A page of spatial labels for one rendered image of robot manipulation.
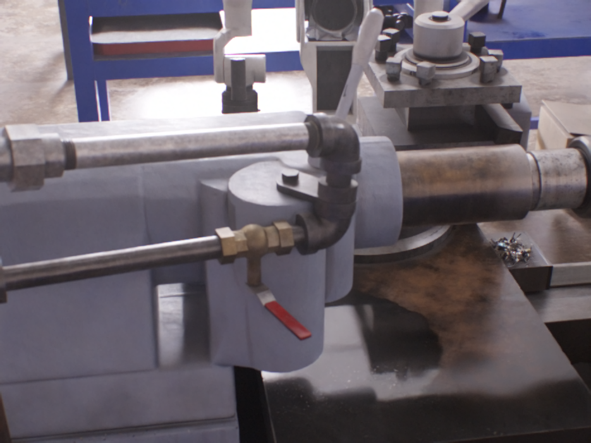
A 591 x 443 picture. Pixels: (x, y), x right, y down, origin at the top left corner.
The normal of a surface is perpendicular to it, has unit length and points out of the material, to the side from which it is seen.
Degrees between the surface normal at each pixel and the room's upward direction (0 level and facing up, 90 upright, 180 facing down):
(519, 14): 0
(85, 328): 70
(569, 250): 0
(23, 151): 56
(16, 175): 101
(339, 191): 82
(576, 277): 45
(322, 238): 81
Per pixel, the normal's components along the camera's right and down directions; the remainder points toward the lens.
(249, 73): 0.02, 0.29
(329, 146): 0.44, 0.56
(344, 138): 0.54, 0.21
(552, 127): -1.00, 0.04
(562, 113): 0.16, -0.87
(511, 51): 0.15, 0.48
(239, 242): 0.38, 0.07
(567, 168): 0.10, -0.33
